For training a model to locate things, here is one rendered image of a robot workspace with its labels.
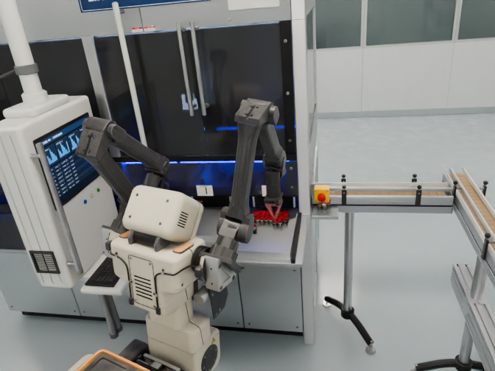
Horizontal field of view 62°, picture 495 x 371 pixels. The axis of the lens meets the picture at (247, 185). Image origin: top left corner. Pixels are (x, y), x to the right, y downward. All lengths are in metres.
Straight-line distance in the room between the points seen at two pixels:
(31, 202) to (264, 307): 1.37
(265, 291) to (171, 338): 0.96
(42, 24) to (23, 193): 0.81
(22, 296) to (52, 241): 1.33
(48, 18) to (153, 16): 0.50
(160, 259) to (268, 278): 1.17
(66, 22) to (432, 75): 5.42
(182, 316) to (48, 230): 0.72
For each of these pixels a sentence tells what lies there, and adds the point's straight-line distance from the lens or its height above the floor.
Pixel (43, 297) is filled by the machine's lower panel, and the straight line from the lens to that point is 3.10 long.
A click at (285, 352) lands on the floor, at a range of 2.60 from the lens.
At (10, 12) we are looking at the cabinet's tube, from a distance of 1.90.
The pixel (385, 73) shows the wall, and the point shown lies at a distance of 6.57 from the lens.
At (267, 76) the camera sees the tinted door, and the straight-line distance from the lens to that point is 1.87.
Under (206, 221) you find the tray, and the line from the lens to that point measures 2.12.
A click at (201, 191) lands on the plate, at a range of 2.13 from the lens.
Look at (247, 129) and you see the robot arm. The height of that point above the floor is 1.57.
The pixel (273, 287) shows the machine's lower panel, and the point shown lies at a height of 0.41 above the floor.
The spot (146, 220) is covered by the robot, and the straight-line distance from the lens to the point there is 1.30.
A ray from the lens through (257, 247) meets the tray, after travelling 1.86.
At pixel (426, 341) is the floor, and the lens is 2.75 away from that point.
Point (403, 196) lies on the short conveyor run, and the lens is 2.18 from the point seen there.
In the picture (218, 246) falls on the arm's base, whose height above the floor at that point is 1.23.
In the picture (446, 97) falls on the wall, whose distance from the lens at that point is 6.81.
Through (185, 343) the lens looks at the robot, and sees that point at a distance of 1.52.
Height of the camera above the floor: 1.92
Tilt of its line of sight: 25 degrees down
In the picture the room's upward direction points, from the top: 6 degrees counter-clockwise
